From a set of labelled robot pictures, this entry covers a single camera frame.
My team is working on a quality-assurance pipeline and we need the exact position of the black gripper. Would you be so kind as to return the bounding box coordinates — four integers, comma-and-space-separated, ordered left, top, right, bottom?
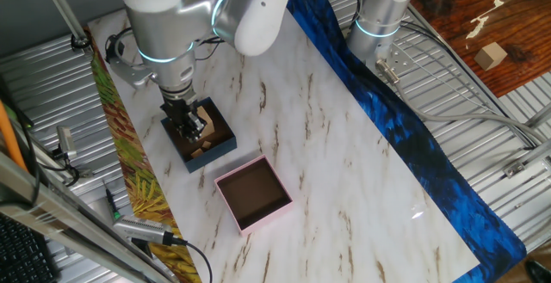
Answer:
159, 96, 208, 143

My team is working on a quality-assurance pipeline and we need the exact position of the dark blue cardboard box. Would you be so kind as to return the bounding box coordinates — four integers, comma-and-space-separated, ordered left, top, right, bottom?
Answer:
160, 96, 238, 174

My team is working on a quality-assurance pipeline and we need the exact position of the pink cardboard box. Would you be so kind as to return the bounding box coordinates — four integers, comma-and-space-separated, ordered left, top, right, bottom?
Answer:
214, 154, 295, 237

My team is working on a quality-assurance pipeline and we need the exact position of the yellow green painted cloth strip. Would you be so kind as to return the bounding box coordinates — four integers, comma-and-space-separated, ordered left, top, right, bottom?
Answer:
84, 27, 203, 283

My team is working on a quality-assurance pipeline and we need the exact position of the black rod base knob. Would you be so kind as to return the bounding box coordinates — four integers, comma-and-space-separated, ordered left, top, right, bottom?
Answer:
70, 34, 92, 53

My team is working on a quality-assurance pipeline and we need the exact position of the white marble pattern mat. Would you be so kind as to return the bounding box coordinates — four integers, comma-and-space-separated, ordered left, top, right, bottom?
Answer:
87, 7, 481, 283

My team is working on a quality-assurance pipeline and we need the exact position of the orange pole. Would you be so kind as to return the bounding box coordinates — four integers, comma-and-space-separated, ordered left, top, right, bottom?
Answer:
0, 99, 29, 173

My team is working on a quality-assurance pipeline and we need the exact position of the grey metal rod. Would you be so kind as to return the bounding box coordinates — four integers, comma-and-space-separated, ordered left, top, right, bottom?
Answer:
36, 0, 90, 43

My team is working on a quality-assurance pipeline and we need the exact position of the black keyboard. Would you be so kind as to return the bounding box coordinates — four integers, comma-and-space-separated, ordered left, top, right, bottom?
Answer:
0, 212, 60, 283

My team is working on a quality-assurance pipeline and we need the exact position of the blue painted cloth strip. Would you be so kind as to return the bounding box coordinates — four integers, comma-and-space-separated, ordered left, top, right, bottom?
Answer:
286, 0, 528, 283

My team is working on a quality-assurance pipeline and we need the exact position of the brown wood pattern board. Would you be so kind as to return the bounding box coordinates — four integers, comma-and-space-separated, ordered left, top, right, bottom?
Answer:
408, 0, 551, 99

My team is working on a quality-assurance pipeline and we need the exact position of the black shoe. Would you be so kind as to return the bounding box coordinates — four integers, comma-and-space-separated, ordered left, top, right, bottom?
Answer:
526, 257, 551, 283

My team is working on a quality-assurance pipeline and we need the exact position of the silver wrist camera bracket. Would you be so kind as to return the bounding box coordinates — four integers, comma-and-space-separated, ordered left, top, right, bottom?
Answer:
107, 57, 159, 91

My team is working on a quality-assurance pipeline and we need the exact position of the silver ribbed camera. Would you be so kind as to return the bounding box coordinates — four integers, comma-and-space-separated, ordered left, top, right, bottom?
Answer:
112, 214, 174, 246

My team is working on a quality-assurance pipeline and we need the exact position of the black camera cable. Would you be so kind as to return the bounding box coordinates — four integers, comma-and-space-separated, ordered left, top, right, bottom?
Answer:
170, 234, 214, 283

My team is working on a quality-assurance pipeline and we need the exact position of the aluminium frame beam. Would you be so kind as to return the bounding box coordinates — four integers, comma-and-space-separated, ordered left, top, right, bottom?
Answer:
0, 150, 176, 283

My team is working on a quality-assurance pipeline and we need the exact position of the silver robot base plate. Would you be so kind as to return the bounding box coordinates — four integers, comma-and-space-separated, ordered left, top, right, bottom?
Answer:
365, 37, 418, 77

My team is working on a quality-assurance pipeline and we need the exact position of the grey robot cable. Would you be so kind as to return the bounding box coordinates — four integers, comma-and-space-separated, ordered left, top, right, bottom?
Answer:
375, 58, 548, 146

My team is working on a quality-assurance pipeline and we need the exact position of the aluminium rail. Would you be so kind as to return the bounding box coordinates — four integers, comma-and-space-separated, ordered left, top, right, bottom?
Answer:
523, 101, 551, 130
502, 138, 551, 179

